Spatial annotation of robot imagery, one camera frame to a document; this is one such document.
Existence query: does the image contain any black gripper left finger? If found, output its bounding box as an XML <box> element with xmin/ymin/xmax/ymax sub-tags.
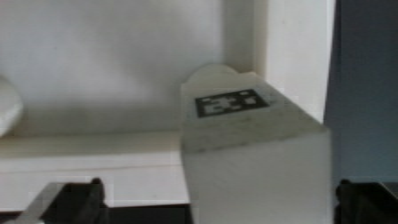
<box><xmin>40</xmin><ymin>178</ymin><xmax>109</xmax><ymax>224</ymax></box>

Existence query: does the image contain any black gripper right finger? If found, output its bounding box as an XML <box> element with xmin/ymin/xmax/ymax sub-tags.
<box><xmin>335</xmin><ymin>179</ymin><xmax>398</xmax><ymax>224</ymax></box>

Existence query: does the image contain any white table leg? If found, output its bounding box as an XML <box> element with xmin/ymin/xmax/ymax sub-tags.
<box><xmin>182</xmin><ymin>65</ymin><xmax>333</xmax><ymax>224</ymax></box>

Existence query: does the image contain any white square tabletop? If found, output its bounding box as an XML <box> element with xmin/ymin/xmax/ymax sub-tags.
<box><xmin>0</xmin><ymin>0</ymin><xmax>338</xmax><ymax>174</ymax></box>

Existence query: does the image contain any white U-shaped obstacle fence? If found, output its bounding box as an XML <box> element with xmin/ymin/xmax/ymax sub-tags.
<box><xmin>0</xmin><ymin>166</ymin><xmax>189</xmax><ymax>211</ymax></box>

